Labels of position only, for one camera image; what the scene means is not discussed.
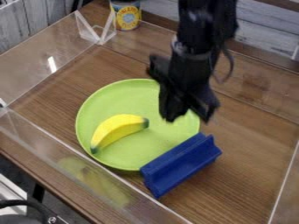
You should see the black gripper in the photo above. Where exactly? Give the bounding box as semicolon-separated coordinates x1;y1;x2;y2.
146;49;220;123

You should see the blue plastic block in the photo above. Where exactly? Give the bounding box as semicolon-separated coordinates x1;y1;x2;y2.
140;133;221;199

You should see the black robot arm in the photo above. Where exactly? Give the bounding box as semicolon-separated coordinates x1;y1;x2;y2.
146;0;238;123

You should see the green round plate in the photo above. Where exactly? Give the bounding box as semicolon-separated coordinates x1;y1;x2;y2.
74;79;200;172

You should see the yellow toy banana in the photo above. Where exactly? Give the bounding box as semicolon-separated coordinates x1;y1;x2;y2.
89;114;149;154

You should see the yellow labelled tin can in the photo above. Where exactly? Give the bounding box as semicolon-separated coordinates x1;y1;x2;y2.
109;0;141;31

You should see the black cable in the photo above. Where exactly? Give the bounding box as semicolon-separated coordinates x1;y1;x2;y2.
210;46;237;86

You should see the clear acrylic enclosure wall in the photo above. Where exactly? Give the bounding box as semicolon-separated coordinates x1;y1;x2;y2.
0;7;299;224

